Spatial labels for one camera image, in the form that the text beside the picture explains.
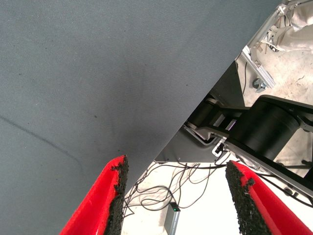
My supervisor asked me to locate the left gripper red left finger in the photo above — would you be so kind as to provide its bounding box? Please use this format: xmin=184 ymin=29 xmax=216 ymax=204
xmin=59 ymin=155 xmax=129 ymax=235

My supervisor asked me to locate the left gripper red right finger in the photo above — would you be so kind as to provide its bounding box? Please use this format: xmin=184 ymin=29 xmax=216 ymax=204
xmin=224 ymin=160 xmax=313 ymax=235

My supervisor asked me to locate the small grey box green light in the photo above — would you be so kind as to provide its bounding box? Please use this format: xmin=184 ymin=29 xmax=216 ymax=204
xmin=163 ymin=202 xmax=181 ymax=233

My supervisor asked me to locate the grey caster wheel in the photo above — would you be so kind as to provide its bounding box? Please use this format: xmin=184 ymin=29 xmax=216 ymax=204
xmin=252 ymin=78 xmax=267 ymax=93

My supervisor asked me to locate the dark grey table cloth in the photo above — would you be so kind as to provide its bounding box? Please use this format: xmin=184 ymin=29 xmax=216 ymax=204
xmin=0 ymin=0 xmax=282 ymax=235

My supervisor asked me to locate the thin black floor cable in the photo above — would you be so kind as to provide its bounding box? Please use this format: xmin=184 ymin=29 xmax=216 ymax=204
xmin=123 ymin=168 xmax=213 ymax=218
xmin=153 ymin=161 xmax=228 ymax=171

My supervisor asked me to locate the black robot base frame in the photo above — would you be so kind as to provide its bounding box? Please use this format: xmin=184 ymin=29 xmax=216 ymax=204
xmin=185 ymin=94 xmax=313 ymax=199

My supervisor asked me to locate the aluminium profile frame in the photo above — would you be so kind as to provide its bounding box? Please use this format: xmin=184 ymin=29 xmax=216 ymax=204
xmin=241 ymin=0 xmax=306 ymax=90

